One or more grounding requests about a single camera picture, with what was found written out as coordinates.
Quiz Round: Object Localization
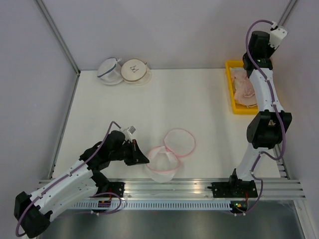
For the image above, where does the aluminium corner post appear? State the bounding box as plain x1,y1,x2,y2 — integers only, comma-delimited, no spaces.
34,0,81,76
278,0,299,26

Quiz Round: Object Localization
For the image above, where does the aluminium mounting rail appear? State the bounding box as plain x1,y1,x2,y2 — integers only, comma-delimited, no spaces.
34,178,306,200

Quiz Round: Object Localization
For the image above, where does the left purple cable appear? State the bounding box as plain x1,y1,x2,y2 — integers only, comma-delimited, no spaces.
15,121,125,237

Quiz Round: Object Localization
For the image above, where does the white slotted cable duct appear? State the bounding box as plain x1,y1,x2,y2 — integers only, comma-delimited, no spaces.
67,199,231,211

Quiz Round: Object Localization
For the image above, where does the left aluminium corner post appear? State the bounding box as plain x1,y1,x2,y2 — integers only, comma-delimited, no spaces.
34,0,81,76

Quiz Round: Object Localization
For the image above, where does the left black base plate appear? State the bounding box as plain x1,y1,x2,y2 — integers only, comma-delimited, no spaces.
96,182,125,197

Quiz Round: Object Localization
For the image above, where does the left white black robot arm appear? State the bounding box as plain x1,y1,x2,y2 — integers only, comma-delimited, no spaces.
13,130,150,239

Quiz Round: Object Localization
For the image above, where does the beige trimmed laundry bag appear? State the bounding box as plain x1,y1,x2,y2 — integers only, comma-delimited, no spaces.
121,59,152,86

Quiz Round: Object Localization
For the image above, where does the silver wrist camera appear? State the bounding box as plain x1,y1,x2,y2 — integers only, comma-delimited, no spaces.
120,126,137,141
269,21,288,50

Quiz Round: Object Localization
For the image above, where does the blue trimmed mesh laundry bag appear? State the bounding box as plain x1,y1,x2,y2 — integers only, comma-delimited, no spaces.
97,57,124,85

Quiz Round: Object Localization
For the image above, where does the right aluminium corner post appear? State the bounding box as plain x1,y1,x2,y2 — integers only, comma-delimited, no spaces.
278,0,299,26

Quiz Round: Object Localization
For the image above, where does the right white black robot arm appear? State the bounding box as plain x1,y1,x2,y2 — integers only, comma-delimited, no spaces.
227,27,292,197

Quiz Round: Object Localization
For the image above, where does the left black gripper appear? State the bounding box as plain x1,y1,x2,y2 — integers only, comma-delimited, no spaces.
110,139,149,166

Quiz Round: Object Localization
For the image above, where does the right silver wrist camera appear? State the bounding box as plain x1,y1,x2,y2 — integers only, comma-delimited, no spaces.
269,21,288,50

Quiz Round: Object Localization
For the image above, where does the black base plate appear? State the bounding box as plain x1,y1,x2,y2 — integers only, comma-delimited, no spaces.
96,182,125,197
211,181,258,198

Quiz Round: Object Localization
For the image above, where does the pink bra in bin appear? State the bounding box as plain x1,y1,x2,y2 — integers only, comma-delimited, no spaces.
234,85,257,107

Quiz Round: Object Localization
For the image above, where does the pink trimmed mesh laundry bag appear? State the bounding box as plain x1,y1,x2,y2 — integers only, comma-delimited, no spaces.
145,128,196,183

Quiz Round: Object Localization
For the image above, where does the pink bra from bag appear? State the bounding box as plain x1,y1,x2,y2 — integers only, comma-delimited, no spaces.
230,68,252,94

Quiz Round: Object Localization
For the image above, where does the yellow plastic bin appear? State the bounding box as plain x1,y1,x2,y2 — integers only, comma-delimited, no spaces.
225,60,258,115

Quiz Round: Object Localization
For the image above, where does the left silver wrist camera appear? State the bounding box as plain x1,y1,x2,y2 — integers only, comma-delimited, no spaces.
120,126,137,141

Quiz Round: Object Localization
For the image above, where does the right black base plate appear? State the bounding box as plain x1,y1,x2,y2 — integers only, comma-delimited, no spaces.
211,181,258,198

